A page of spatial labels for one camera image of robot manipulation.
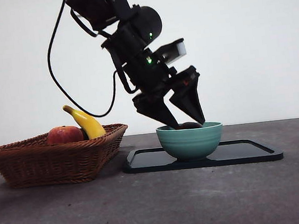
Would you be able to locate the dark purple plum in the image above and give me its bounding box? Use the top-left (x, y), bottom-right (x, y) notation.
top-left (176, 120), bottom-right (203, 130)

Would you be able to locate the teal ribbed bowl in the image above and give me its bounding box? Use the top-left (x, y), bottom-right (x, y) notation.
top-left (155, 119), bottom-right (227, 165)

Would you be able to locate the yellow banana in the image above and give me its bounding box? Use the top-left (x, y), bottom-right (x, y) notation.
top-left (62, 101), bottom-right (107, 143)

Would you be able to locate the black rectangular tray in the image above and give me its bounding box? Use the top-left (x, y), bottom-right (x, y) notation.
top-left (120, 134), bottom-right (285, 177)

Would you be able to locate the red orange peach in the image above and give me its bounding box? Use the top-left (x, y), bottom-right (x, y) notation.
top-left (46, 123), bottom-right (85, 146)

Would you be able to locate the brown wicker basket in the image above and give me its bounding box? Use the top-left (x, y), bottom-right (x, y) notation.
top-left (0, 122), bottom-right (134, 192)

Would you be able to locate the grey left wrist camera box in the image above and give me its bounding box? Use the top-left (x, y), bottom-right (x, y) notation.
top-left (155, 37), bottom-right (188, 66)

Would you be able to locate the long black arm cable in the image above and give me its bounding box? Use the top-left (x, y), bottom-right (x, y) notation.
top-left (41, 0), bottom-right (121, 122)

